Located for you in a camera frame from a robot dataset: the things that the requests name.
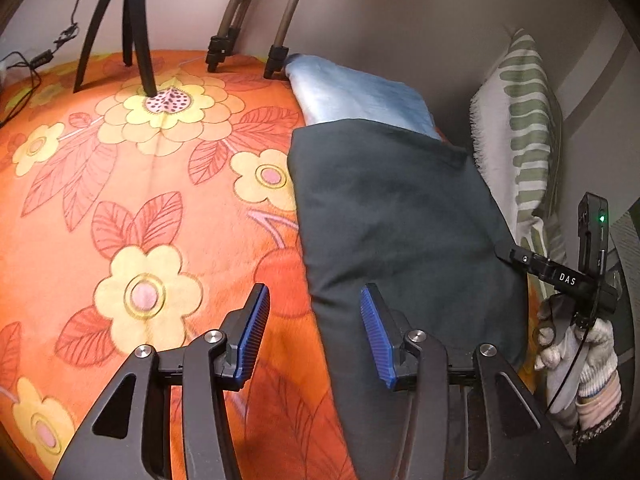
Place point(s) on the white gloved right hand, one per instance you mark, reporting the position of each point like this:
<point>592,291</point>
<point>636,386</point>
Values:
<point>578,362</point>

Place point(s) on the orange floral bedsheet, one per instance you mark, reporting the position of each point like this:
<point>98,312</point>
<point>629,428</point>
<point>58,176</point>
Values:
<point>129,220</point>

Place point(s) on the small black tripod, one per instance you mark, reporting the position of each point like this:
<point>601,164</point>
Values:
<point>135,43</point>

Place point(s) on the dark green pants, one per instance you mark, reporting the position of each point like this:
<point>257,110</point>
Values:
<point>411,214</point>

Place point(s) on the black camera box green led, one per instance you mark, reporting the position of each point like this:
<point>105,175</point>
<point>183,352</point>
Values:
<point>593,234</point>

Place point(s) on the green white striped pillow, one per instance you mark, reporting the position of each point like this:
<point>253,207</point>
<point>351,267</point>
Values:
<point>516,124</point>

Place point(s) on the light blue folded jeans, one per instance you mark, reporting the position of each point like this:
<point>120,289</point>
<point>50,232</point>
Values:
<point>327,92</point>

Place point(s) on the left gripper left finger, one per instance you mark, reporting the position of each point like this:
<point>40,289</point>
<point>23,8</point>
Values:
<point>126,434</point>

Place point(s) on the tall folded metal tripod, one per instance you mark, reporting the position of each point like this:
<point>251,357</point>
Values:
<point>232,30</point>

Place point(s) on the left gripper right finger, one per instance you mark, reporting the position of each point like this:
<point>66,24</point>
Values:
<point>469,416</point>

